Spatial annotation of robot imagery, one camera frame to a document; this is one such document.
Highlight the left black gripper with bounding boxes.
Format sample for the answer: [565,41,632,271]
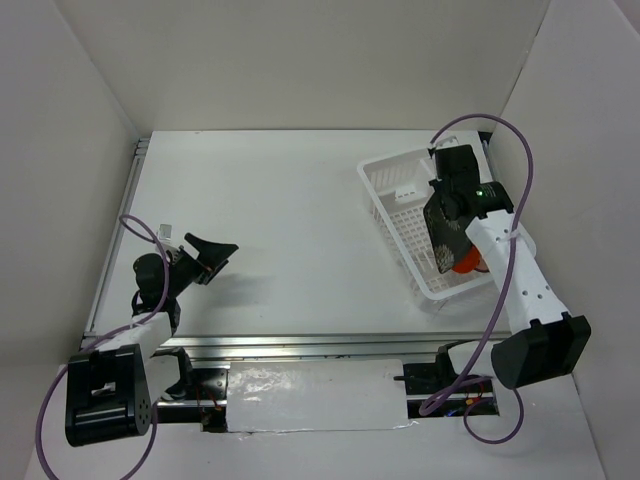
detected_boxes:
[164,233,237,299]

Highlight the black square floral plate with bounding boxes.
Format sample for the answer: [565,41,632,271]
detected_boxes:
[423,193,473,274]

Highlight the orange round plate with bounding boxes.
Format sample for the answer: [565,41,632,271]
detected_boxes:
[452,245,482,274]

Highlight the white sunburst pattern plate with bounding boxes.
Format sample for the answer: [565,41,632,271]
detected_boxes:
[474,259,490,273]

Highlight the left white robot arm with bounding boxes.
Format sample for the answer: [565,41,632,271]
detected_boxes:
[65,233,238,447]

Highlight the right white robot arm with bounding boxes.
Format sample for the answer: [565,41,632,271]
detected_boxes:
[423,145,591,389]

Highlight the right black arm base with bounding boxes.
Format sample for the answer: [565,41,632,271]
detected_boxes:
[394,341,498,419]

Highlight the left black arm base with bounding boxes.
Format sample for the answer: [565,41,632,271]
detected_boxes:
[155,347,230,433]

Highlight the white plastic dish rack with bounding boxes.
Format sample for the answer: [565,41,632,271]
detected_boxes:
[356,142,537,302]

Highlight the white foil covered panel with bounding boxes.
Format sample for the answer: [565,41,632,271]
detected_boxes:
[226,359,410,433]

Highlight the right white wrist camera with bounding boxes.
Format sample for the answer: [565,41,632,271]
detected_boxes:
[427,135,459,157]

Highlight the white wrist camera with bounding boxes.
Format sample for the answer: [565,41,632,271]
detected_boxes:
[156,224,180,263]
[427,135,459,157]

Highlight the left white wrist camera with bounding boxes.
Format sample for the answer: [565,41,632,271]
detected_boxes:
[156,224,180,263]

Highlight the aluminium frame rail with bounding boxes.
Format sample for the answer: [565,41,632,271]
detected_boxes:
[79,134,511,366]

